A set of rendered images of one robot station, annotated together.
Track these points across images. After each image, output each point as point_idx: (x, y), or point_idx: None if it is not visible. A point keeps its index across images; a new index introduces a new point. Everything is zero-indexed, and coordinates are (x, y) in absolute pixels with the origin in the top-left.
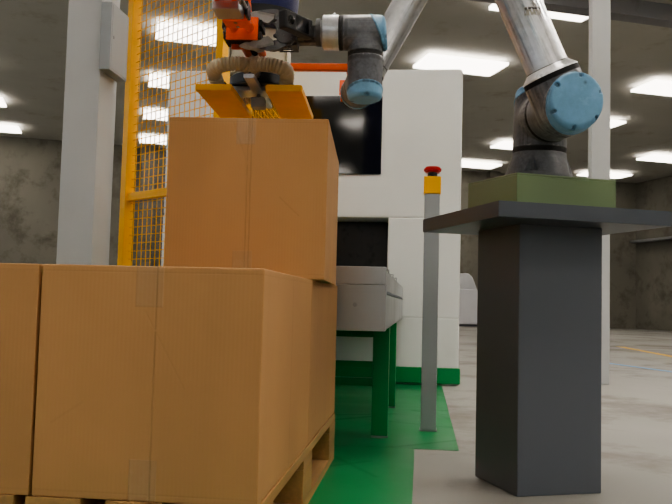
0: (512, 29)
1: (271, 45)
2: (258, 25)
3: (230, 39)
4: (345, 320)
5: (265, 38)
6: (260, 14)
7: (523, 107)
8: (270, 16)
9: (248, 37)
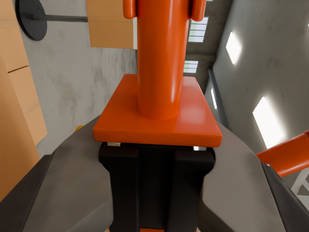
0: None
1: (24, 221)
2: (178, 149)
3: (121, 79)
4: None
5: (97, 182)
6: (243, 163)
7: None
8: (258, 218)
9: (113, 105)
